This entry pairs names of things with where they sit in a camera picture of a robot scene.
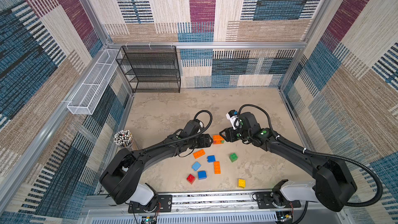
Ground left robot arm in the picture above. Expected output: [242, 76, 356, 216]
[99, 119, 212, 205]

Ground cup of pens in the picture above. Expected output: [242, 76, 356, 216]
[114, 130, 133, 148]

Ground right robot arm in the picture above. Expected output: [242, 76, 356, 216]
[220, 110, 357, 212]

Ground yellow lego brick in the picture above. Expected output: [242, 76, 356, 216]
[237, 178, 246, 188]

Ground white wire mesh basket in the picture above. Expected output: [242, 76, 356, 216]
[67, 49, 119, 115]

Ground red lego brick left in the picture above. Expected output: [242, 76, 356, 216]
[187, 174, 196, 184]

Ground blue lego brick lower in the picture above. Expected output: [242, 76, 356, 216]
[198, 171, 207, 180]

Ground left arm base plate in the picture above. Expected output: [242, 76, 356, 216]
[128, 195, 173, 214]

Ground black wire mesh shelf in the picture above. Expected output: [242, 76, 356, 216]
[116, 46, 181, 93]

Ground light blue lego brick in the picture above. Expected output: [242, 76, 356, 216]
[192, 162, 201, 171]

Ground white cable duct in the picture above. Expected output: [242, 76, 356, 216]
[91, 212, 278, 224]

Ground blue lego brick centre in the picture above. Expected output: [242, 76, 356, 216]
[207, 155, 216, 163]

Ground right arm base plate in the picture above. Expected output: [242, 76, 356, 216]
[252, 191, 302, 209]

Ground circuit board with leds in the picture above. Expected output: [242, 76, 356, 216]
[275, 212, 293, 224]

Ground dark green lego brick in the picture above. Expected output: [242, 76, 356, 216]
[229, 153, 238, 162]

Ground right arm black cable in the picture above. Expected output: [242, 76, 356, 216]
[237, 104, 383, 224]

